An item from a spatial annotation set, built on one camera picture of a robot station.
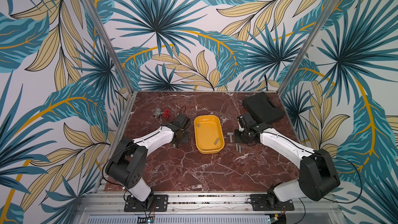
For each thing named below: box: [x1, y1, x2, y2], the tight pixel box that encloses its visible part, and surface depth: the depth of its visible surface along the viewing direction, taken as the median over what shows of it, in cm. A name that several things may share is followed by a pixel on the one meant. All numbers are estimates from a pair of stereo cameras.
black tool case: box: [243, 91, 286, 124], surface depth 106 cm
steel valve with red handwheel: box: [151, 107, 170, 120], surface depth 105 cm
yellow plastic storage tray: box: [193, 114, 225, 154], surface depth 97 cm
